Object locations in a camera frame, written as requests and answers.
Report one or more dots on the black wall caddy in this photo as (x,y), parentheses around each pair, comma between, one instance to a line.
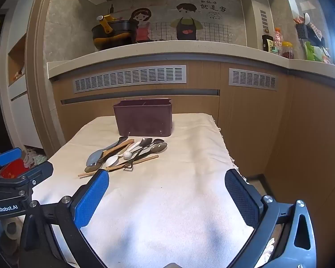
(302,30)

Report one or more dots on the cartoon wall sticker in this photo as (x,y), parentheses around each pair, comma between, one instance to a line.
(184,19)

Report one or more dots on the green packet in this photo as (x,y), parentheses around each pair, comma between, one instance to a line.
(312,51)

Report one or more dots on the small white round utensil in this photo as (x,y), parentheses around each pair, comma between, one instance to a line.
(127,154)

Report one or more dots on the jar with yellow lid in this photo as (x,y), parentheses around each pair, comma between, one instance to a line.
(287,50)

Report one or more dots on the metal spoon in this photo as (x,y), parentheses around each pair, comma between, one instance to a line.
(158,140)
(146,142)
(159,146)

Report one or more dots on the crumpled patterned cloth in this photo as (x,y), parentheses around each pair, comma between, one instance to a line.
(33,157)

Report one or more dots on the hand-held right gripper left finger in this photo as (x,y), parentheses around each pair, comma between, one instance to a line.
(92,198)

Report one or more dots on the wooden spoon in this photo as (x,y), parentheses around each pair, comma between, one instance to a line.
(120,146)

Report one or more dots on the wooden chopstick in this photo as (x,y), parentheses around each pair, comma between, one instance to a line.
(145,160)
(85,174)

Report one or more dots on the dark sauce bottle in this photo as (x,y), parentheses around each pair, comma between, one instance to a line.
(267,44)

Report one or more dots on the kitchen counter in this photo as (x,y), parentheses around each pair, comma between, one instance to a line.
(162,50)

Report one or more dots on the short grey vent grille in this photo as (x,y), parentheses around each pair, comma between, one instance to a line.
(252,79)

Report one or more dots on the paper roll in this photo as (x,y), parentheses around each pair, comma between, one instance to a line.
(11,229)

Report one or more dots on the red packet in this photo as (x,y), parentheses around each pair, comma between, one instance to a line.
(11,170)

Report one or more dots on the maroon plastic utensil holder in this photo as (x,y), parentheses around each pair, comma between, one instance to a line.
(142,117)

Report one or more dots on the blue-grey spoon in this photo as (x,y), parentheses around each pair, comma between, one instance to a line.
(95,157)

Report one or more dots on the long grey vent grille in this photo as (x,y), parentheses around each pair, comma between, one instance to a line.
(128,78)

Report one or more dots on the white plastic spoon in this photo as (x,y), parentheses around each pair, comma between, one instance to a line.
(111,161)

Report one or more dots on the translucent grey spoon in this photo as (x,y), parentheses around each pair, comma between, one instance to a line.
(90,169)

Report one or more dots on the white cloth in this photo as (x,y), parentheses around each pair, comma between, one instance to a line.
(167,201)

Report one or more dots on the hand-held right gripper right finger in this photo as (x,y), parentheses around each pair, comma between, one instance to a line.
(241,198)

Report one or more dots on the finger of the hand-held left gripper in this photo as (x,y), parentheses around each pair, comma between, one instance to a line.
(8,155)
(42,170)

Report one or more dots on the orange capped bottle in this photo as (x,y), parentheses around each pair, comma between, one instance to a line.
(278,38)

